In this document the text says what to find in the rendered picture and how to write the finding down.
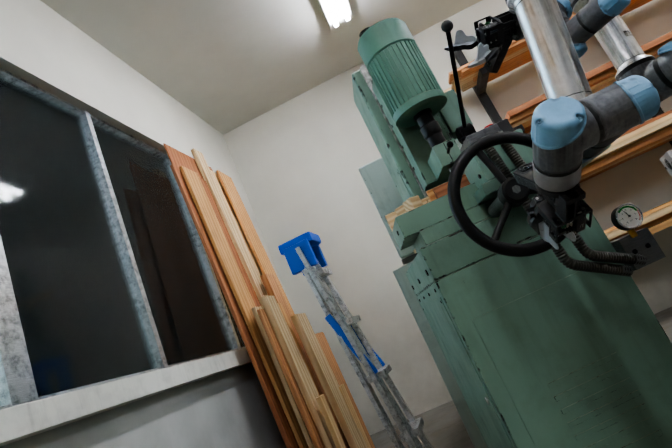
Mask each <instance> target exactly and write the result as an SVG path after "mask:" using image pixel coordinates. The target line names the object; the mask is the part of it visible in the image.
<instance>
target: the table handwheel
mask: <svg viewBox="0 0 672 448"><path fill-rule="evenodd" d="M500 144H519V145H524V146H527V147H530V148H532V139H531V134H527V133H522V132H499V133H494V134H490V135H487V136H484V137H482V138H480V139H478V140H476V141H475V142H473V143H472V144H470V145H469V146H468V147H467V148H466V149H465V150H464V151H463V152H462V153H461V154H460V155H459V157H458V158H457V159H456V161H455V163H454V165H453V167H452V169H451V172H450V175H449V179H448V190H447V191H448V201H449V205H450V209H451V212H452V214H453V216H454V218H455V220H456V222H457V224H458V225H459V227H460V228H461V229H462V230H463V232H464V233H465V234H466V235H467V236H468V237H469V238H470V239H471V240H473V241H474V242H475V243H477V244H478V245H480V246H481V247H483V248H485V249H487V250H489V251H491V252H494V253H497V254H500V255H505V256H511V257H527V256H533V255H537V254H540V253H543V252H546V251H548V250H550V249H552V248H553V246H552V245H551V244H550V243H549V242H546V241H544V240H543V239H540V240H537V241H534V242H531V243H525V244H511V243H505V242H501V241H499V239H500V236H501V233H502V231H503V228H504V225H505V223H506V220H507V218H508V215H509V213H510V211H511V208H512V207H517V206H519V205H520V204H521V203H523V202H524V201H525V200H526V199H527V198H528V196H529V195H530V194H538V193H537V192H536V191H534V190H532V189H530V188H528V187H525V186H523V185H521V184H519V183H517V181H516V179H515V177H511V178H508V179H507V178H506V177H505V176H504V175H503V174H502V173H501V171H500V170H499V169H498V168H497V167H496V166H495V165H494V164H493V162H492V161H491V160H490V159H489V158H488V156H487V155H486V154H485V153H484V152H483V150H485V149H487V148H489V147H492V146H495V145H500ZM476 155H477V156H478V157H479V159H480V160H481V161H482V162H483V163H484V164H485V165H486V166H487V168H488V169H489V170H490V171H491V172H492V174H493V175H494V176H495V177H496V179H497V180H498V181H499V182H500V184H502V185H501V186H500V187H499V189H498V197H497V198H496V199H495V200H494V201H493V202H492V204H491V205H490V206H489V207H488V213H489V215H490V216H492V217H499V216H500V217H499V220H498V222H497V225H496V227H495V230H494V232H493V235H492V237H489V236H488V235H486V234H485V233H483V232H482V231H481V230H479V229H478V228H477V227H476V226H475V225H474V224H473V223H472V221H471V220H470V219H469V217H468V216H467V214H466V212H465V210H464V207H463V205H462V201H461V195H460V184H461V179H462V175H463V173H464V170H465V168H466V167H467V165H468V164H469V162H470V161H471V160H472V159H473V158H474V157H475V156H476Z"/></svg>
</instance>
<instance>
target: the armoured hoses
mask: <svg viewBox="0 0 672 448"><path fill-rule="evenodd" d="M500 145H501V147H502V149H504V151H505V153H507V155H509V156H508V157H510V159H511V160H512V162H513V163H514V164H515V166H516V168H520V167H521V166H522V165H525V164H526V162H525V161H524V160H523V159H522V157H521V155H519V153H518V151H516V149H515V148H514V147H513V145H512V144H500ZM484 151H486V153H487V155H488V156H489V158H490V160H492V162H493V164H495V166H496V167H497V168H498V169H499V170H500V171H501V173H502V174H503V175H504V176H505V177H506V178H507V179H508V178H511V177H514V175H513V173H511V171H510V169H508V167H507V165H506V164H505V162H504V160H502V158H501V156H499V154H498V152H497V151H496V149H495V147H493V146H492V147H489V148H487V149H485V150H484ZM530 202H531V200H530V198H527V199H526V200H525V201H524V202H523V203H521V204H522V207H523V209H525V211H529V210H530ZM573 232H574V234H575V236H576V241H575V242H573V241H572V243H573V244H574V246H575V248H577V250H578V251H579V253H580V254H582V256H585V258H588V259H589V260H592V261H598V262H592V261H590V262H589V261H584V260H583V261H581V260H575V259H573V258H571V257H569V255H568V254H567V253H566V251H564V248H563V246H561V244H560V243H559V244H558V246H559V249H558V250H557V249H555V248H554V247H553V248H552V249H551V250H553V252H554V254H555V255H556V257H558V260H560V263H562V264H563V265H564V266H566V268H569V269H572V270H576V271H584V272H586V271H587V272H595V273H603V274H613V275H621V276H628V277H630V276H631V275H632V274H633V268H632V267H631V266H628V265H618V264H610V263H600V262H611V263H621V264H634V265H643V266H644V265H645V264H646V262H647V258H646V256H645V255H641V254H629V253H618V252H608V251H607V252H606V251H596V250H592V249H591V248H589V246H587V244H585V242H584V240H583V239H582V237H580V235H579V234H578V233H576V232H575V231H574V230H573Z"/></svg>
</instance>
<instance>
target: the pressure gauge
mask: <svg viewBox="0 0 672 448"><path fill-rule="evenodd" d="M622 210H623V211H624V212H623V211H622ZM625 212H626V213H627V214H629V215H631V217H628V215H627V214H626V213H625ZM611 221H612V223H613V225H614V226H615V227H616V228H618V229H620V230H623V231H627V232H628V233H629V235H630V236H631V237H632V238H634V237H636V236H638V234H637V232H636V231H635V228H637V227H639V226H640V225H641V224H642V222H643V214H642V212H641V210H640V209H639V208H638V207H637V206H635V205H633V204H630V203H626V204H622V205H620V206H619V207H617V208H615V209H614V210H613V211H612V213H611Z"/></svg>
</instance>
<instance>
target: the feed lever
mask: <svg viewBox="0 0 672 448"><path fill-rule="evenodd" d="M441 29H442V31H443V32H446V37H447V42H448V48H449V54H450V59H451V65H452V70H453V76H454V82H455V87H456V93H457V98H458V104H459V110H460V115H461V121H462V126H460V127H458V128H456V130H455V133H456V136H457V139H458V141H459V142H460V143H461V144H462V142H463V141H460V139H461V138H462V137H465V136H466V137H467V136H468V135H471V134H473V133H475V132H476V130H475V128H474V126H473V125H472V124H471V123H467V124H466V118H465V112H464V106H463V101H462V95H461V89H460V83H459V77H458V72H457V66H456V60H455V54H454V48H453V43H452V37H451V30H452V29H453V23H452V21H450V20H445V21H443V22H442V24H441Z"/></svg>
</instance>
